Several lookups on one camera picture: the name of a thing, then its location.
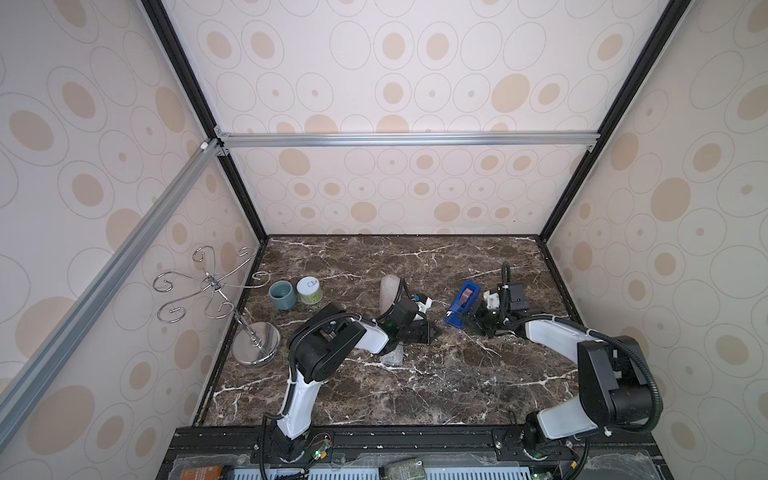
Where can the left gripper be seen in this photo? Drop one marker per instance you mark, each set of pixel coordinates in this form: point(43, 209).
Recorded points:
point(428, 327)

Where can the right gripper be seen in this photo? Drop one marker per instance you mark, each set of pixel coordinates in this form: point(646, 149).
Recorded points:
point(484, 320)

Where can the bubble wrap sheet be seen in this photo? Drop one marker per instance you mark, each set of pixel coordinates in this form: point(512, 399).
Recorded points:
point(389, 287)

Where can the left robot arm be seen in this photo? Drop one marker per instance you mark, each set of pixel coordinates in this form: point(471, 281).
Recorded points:
point(319, 347)

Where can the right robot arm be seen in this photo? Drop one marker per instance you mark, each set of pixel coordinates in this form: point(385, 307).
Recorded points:
point(616, 388)

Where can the blue tape dispenser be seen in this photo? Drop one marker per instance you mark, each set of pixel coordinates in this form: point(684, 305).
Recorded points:
point(464, 305)

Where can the green white tin can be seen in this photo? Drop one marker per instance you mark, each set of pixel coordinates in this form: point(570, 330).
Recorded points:
point(309, 290)

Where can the teal ceramic cup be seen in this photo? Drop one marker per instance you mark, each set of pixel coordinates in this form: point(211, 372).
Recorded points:
point(283, 295)

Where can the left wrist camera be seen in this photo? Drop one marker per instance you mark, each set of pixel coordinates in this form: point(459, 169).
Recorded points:
point(423, 303)

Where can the circuit board with wires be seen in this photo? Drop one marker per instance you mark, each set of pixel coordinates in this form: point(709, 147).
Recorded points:
point(319, 447)

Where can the metal wire glass rack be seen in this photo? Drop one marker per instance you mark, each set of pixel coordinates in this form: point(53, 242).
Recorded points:
point(256, 343)

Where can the horizontal aluminium rail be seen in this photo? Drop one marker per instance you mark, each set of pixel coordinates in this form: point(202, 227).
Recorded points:
point(226, 140)

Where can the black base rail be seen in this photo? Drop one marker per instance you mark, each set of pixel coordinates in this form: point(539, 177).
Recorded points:
point(349, 443)

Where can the diagonal aluminium rail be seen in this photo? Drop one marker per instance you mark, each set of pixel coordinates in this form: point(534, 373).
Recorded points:
point(47, 362)

